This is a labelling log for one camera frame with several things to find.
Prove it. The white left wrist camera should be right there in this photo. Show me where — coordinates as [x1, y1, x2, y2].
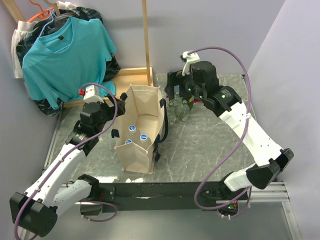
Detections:
[78, 85, 103, 103]

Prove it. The dark patterned shirt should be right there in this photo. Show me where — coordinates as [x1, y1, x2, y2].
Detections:
[11, 1, 121, 117]

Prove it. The turquoise t-shirt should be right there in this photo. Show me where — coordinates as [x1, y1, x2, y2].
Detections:
[22, 17, 117, 109]

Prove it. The white hanging garment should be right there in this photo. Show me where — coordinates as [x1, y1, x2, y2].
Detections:
[11, 0, 75, 79]

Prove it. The aluminium rail frame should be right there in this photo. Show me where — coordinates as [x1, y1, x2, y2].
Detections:
[14, 109, 303, 240]

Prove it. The clear bottle blue cap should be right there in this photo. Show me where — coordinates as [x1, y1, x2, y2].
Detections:
[139, 133, 151, 150]
[128, 125, 139, 142]
[125, 139, 133, 144]

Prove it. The clear bottle green cap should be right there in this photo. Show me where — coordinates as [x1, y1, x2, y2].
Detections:
[174, 91, 181, 107]
[176, 99, 190, 122]
[167, 99, 177, 123]

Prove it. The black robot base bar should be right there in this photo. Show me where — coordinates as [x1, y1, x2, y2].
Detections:
[69, 181, 251, 216]

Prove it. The beige canvas tote bag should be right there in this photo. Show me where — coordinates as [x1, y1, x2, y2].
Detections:
[111, 85, 166, 174]

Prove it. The wooden clothes hanger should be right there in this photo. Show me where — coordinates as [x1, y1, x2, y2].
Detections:
[43, 0, 74, 22]

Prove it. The wooden rack base tray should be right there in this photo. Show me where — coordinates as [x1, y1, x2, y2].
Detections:
[62, 66, 154, 109]

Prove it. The light blue wire hanger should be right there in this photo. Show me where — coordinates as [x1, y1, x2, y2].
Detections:
[37, 10, 57, 42]

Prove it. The wooden rack left post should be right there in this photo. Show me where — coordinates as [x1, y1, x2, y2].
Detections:
[2, 0, 27, 23]

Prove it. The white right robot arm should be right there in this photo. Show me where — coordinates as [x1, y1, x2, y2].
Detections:
[165, 61, 294, 199]

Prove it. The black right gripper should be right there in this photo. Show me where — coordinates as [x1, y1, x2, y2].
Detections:
[163, 69, 205, 100]

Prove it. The green glass bottle yellow label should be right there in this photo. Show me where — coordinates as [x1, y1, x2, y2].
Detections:
[186, 96, 195, 111]

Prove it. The orange clothes hanger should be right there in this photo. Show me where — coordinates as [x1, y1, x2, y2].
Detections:
[27, 0, 54, 23]

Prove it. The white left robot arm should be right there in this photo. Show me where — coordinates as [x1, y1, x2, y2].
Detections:
[9, 97, 125, 240]

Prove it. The wooden rack post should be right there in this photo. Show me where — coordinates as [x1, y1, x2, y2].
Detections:
[2, 0, 27, 23]
[141, 0, 152, 86]

